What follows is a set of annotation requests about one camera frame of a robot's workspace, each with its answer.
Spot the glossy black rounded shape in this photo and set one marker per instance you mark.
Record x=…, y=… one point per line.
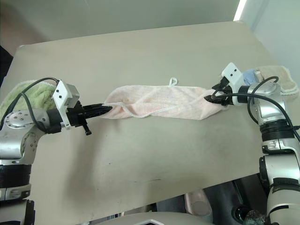
x=238, y=212

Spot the beige towel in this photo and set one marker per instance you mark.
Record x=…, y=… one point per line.
x=281, y=75

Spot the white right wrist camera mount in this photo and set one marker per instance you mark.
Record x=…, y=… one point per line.
x=231, y=70

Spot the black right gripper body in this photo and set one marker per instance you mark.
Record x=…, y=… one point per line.
x=227, y=93

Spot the pink towel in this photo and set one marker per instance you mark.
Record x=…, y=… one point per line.
x=164, y=100

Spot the dark mottled rounded shape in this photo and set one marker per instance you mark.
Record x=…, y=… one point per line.
x=254, y=218

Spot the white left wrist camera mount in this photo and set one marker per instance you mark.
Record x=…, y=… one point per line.
x=59, y=93

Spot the light blue cloth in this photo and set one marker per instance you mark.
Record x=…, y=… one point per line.
x=249, y=77

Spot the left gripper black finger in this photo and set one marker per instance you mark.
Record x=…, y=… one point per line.
x=97, y=113
x=98, y=107

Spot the pale pink rounded shape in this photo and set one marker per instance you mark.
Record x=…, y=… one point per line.
x=198, y=202

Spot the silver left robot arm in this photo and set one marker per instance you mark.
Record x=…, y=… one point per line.
x=16, y=140

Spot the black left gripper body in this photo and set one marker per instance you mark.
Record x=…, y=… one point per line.
x=76, y=116

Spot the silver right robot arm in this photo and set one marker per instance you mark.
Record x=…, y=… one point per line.
x=279, y=164

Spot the green folded towel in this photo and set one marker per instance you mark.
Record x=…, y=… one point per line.
x=37, y=93

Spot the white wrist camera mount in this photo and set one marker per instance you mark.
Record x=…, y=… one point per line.
x=59, y=93
x=231, y=70

